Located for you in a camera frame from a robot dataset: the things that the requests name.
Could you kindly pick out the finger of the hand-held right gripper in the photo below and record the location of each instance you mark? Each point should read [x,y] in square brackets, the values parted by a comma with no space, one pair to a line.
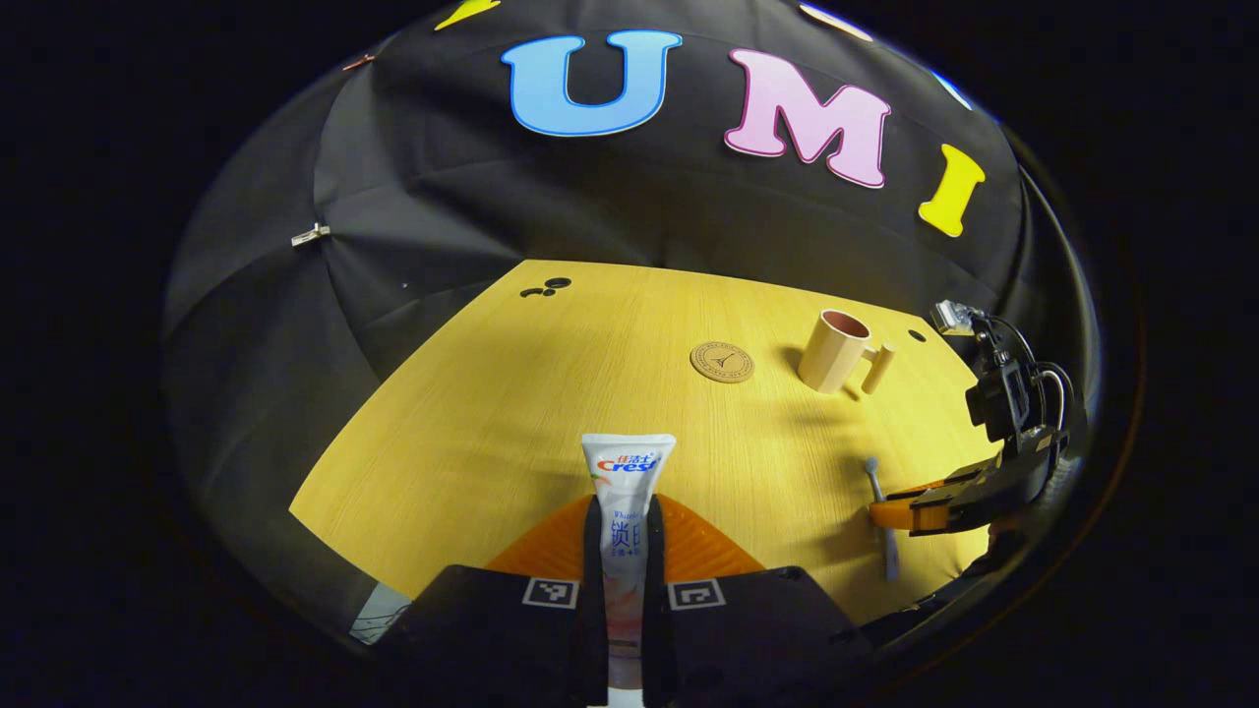
[949,482]
[944,513]

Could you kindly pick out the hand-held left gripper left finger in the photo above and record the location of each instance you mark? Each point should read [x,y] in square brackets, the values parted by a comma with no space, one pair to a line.
[511,629]

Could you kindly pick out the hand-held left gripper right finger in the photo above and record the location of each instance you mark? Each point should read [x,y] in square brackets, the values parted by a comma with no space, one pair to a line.
[748,629]

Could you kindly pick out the white toothbrush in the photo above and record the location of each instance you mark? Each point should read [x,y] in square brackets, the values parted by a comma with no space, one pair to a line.
[872,472]

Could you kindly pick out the beige cup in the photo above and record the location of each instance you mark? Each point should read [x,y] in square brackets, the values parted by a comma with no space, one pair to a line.
[831,359]

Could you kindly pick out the white toothpaste tube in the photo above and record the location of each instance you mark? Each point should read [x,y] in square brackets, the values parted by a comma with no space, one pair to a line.
[628,472]

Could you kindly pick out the round wooden coaster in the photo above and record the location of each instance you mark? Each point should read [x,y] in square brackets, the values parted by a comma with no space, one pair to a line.
[722,362]

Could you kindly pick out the black backdrop cloth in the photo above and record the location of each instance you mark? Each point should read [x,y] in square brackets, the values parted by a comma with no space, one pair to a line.
[443,197]

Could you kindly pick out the small silver clip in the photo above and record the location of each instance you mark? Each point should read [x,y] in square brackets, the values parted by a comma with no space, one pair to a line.
[310,234]

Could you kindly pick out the small copper clip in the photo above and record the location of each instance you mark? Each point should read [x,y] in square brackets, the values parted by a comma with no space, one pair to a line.
[359,62]

